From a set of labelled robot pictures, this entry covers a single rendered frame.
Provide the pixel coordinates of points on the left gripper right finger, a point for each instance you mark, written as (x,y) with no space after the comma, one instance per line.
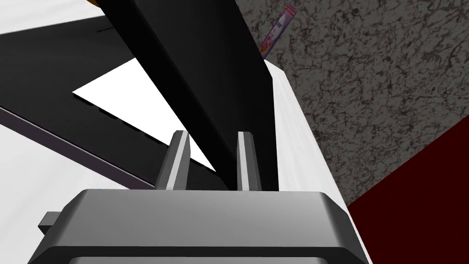
(246,165)

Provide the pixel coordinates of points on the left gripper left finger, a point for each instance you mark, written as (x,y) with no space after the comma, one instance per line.
(175,165)

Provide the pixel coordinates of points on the colourful pink purple book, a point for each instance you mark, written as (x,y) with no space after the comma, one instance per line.
(275,33)

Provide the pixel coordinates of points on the white table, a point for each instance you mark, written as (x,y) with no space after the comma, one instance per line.
(33,172)

